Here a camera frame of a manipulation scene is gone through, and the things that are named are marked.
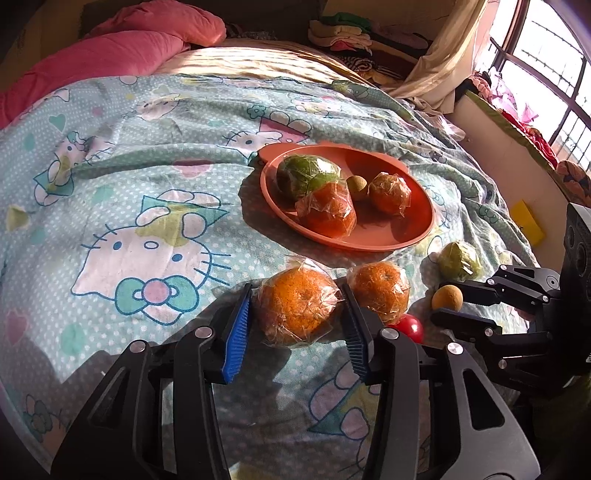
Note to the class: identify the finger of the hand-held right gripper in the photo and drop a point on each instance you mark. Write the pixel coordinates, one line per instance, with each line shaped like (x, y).
(466, 325)
(521, 288)

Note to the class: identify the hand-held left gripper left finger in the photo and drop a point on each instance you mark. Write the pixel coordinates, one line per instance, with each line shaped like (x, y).
(236, 341)

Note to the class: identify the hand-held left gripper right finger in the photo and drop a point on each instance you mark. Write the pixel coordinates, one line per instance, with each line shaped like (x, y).
(358, 341)

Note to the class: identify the brown longan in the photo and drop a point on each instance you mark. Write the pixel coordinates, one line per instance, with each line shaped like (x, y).
(357, 188)
(447, 297)

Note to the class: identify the small red tomato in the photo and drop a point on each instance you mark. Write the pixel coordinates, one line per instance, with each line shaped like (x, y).
(408, 328)

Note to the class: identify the plastic orange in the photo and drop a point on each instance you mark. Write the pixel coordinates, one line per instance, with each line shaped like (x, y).
(390, 194)
(381, 290)
(328, 214)
(295, 304)

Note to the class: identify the plastic green citrus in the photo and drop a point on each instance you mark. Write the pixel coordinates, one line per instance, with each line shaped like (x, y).
(459, 261)
(304, 175)

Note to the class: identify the orange plastic plate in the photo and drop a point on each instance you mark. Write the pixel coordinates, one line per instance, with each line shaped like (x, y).
(388, 230)

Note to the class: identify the yellow box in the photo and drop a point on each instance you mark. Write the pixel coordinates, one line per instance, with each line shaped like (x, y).
(528, 221)

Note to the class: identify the white cabinet with green edge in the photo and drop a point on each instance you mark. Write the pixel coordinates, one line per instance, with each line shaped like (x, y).
(503, 152)

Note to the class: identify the pink clothes on sill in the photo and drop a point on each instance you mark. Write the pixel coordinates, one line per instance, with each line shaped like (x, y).
(531, 124)

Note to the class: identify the light blue printed blanket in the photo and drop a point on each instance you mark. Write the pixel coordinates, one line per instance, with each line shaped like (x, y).
(138, 184)

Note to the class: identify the window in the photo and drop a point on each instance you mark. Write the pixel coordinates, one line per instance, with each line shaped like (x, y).
(545, 55)

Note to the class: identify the cream curtain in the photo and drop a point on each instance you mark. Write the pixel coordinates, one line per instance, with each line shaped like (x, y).
(443, 55)

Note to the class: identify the black striped cloth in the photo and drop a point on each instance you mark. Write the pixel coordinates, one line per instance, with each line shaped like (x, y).
(369, 67)

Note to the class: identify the beige striped bed sheet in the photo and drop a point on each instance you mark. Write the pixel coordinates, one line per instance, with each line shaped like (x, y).
(258, 60)

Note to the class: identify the pile of folded clothes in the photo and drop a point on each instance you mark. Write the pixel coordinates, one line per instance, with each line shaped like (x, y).
(360, 32)

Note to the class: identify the dark patterned cloth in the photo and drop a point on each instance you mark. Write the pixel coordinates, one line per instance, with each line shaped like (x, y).
(251, 33)

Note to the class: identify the pink pillows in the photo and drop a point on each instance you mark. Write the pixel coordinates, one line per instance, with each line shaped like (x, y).
(83, 69)

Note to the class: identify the pink pillow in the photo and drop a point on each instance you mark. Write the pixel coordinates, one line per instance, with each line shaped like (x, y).
(161, 21)

